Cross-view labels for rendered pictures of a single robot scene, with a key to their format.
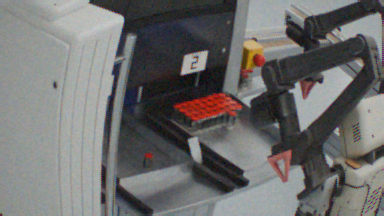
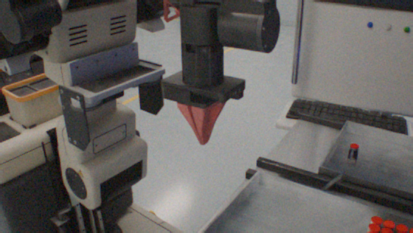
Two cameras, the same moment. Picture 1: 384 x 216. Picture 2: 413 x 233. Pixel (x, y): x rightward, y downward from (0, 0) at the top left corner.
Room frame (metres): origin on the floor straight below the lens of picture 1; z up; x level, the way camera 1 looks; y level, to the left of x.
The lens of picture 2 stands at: (3.23, -0.40, 1.37)
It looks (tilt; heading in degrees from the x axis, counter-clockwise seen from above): 26 degrees down; 169
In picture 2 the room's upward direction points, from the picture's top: straight up
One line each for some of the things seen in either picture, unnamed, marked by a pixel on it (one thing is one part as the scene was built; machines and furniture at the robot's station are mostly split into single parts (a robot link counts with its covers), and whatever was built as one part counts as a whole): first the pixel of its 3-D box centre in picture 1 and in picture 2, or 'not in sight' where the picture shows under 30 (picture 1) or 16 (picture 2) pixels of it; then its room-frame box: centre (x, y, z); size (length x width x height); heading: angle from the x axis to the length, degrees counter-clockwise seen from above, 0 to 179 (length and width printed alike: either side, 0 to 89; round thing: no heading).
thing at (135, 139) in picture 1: (114, 143); (403, 165); (2.63, 0.18, 0.90); 0.34 x 0.26 x 0.04; 47
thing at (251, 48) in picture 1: (248, 53); not in sight; (3.15, -0.13, 1.00); 0.08 x 0.07 x 0.07; 47
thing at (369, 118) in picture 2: not in sight; (347, 116); (2.23, 0.28, 0.82); 0.40 x 0.14 x 0.02; 55
